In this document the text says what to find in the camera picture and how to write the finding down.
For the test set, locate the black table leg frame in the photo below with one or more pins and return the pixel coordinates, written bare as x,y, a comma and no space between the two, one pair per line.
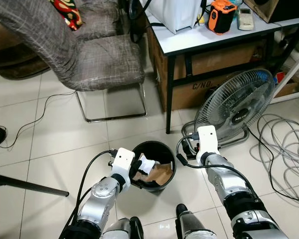
30,185

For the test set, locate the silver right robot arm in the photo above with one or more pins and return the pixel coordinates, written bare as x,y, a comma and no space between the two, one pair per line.
234,189

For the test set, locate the small brown box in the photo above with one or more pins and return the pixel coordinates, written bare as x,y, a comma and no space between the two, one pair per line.
269,7

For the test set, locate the black round rubbish bin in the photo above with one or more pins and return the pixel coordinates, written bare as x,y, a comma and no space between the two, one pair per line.
162,148

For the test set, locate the robot leg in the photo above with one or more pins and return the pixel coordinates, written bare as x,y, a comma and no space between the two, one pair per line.
120,229
192,226

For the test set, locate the white slanted pole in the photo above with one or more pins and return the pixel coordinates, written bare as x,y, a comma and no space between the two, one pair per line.
294,74

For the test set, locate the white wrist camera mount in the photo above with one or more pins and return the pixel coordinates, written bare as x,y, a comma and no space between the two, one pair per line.
208,142
122,160

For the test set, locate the grey fabric chair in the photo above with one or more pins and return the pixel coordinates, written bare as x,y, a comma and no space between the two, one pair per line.
104,64

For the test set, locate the robot left leg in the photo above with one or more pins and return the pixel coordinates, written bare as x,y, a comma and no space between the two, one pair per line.
120,229

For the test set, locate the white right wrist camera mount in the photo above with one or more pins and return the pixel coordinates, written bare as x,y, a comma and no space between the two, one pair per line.
208,142

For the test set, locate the orange black device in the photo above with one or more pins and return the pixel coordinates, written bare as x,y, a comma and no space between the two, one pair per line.
222,17

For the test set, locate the small red box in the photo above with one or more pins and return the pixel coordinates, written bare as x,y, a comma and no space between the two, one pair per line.
280,78

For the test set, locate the white paper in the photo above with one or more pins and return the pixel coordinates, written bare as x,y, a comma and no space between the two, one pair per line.
147,163

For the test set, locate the robot right leg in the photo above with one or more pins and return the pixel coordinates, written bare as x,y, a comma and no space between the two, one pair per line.
192,226

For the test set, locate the large brown cardboard carton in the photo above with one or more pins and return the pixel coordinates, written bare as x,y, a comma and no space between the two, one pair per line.
189,97

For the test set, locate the white desk black frame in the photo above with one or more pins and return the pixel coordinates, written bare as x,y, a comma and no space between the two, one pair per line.
199,42

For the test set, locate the white remote control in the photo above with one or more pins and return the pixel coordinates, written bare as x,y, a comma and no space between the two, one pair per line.
245,19

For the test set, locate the brown round stool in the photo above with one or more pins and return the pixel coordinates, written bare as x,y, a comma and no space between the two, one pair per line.
15,59

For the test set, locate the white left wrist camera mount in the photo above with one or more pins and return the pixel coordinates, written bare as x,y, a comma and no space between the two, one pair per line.
122,160

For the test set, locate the grey floor fan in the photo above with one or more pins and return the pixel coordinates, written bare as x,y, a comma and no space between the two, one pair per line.
234,104

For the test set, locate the colourful patterned cloth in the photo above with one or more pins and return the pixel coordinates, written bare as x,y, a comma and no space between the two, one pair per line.
67,12

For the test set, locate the white bag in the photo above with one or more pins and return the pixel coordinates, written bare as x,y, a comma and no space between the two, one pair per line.
174,12

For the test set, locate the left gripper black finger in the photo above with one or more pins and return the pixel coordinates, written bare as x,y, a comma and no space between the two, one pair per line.
136,160

